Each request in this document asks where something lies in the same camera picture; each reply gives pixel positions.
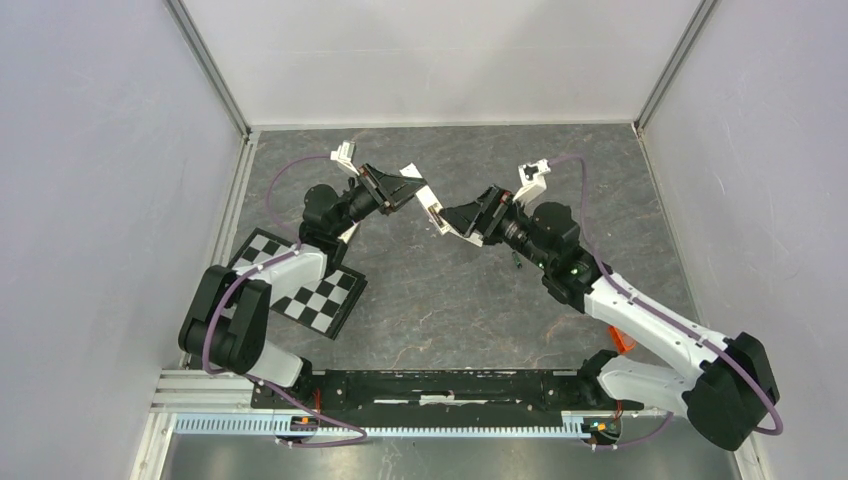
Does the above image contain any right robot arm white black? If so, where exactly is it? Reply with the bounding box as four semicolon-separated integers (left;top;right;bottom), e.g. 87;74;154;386
437;186;783;451

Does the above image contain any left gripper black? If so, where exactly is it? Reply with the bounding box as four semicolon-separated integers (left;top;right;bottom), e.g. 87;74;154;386
330;161;426;237

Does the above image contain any black white checkerboard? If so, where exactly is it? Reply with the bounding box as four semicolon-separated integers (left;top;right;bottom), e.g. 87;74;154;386
227;227;368;340

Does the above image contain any white remote battery cover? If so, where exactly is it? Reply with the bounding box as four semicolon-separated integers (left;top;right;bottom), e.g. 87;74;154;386
450;228;484;247

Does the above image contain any white toothed cable duct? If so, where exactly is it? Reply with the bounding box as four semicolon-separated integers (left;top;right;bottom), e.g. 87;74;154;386
174;413;609;440

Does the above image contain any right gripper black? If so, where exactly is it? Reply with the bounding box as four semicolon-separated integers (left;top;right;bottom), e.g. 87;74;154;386
439;184;552;272

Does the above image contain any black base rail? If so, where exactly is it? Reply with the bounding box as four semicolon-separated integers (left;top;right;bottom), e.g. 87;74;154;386
289;369;644;428

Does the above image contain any orange translucent semicircle block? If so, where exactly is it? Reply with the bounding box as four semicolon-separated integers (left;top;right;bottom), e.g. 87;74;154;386
608;326;637;354

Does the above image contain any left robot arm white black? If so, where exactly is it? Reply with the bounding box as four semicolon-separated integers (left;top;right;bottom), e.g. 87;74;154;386
177;164;427;408

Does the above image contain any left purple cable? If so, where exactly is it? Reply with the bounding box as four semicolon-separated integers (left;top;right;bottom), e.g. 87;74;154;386
201;154;369;448

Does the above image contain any white remote with buttons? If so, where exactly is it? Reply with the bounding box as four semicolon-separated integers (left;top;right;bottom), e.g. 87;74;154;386
338;223;359;244

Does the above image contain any white black remote control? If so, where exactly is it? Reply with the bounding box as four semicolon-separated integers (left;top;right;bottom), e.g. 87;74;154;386
400;163;454;235

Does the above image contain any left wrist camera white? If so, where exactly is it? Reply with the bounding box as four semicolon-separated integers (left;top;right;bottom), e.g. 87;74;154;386
330;140;359;178

